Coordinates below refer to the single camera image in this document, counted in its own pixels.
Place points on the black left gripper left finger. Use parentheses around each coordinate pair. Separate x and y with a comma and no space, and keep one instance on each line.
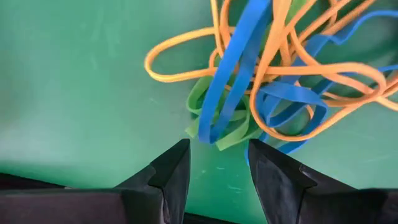
(161,186)

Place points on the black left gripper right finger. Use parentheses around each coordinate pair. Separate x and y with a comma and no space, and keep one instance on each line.
(280,186)

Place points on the yellow rubber bands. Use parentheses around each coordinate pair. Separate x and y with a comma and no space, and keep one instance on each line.
(342,68)

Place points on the tangled green rubber bands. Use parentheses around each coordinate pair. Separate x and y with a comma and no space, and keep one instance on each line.
(231,138)

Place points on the tangled blue rubber bands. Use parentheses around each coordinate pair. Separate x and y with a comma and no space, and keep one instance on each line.
(230,62)

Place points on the green table mat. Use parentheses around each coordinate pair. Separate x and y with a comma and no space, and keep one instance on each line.
(77,93)

